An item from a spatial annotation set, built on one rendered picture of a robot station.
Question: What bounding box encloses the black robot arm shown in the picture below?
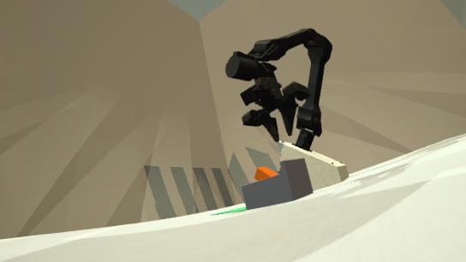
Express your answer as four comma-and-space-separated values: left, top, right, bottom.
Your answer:
225, 28, 332, 152

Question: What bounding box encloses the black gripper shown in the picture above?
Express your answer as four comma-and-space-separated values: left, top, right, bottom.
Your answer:
242, 77, 310, 142

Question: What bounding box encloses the orange l-shaped part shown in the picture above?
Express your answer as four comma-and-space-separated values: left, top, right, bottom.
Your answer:
254, 167, 277, 181

